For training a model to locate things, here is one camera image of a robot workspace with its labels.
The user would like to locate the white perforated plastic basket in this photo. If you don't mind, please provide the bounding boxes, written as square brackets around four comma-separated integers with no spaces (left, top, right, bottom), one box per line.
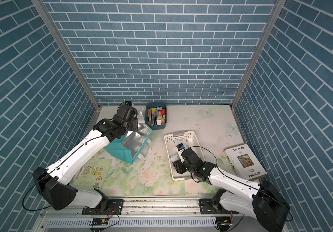
[164,131,205,181]

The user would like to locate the white furniture book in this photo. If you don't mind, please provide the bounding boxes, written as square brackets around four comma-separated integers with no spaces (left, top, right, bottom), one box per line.
[224,144,268,181]

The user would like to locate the floral table mat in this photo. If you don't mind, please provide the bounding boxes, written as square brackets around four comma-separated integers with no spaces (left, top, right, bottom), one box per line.
[90,147,242,196]

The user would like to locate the teal insulated delivery bag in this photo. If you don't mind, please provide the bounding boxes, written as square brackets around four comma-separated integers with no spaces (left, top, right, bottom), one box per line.
[104,111,153,164]

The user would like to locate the dark teal storage bin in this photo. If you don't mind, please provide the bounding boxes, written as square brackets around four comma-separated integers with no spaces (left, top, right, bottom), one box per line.
[145,102,167,130]

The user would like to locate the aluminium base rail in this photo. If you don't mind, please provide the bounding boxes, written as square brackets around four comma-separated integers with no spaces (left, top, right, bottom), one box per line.
[38,196,242,218]

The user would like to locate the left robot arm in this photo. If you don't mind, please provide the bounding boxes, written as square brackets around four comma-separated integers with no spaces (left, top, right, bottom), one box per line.
[33,101,138,213]

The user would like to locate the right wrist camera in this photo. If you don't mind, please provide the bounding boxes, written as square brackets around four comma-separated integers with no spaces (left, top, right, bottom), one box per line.
[176,143,185,162]

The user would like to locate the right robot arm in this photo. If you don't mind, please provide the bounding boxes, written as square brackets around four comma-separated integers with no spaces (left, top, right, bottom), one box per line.
[169,148,291,232]

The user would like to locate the green children's booklet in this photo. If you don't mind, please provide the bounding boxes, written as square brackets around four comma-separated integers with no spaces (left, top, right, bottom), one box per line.
[72,158,112,190]

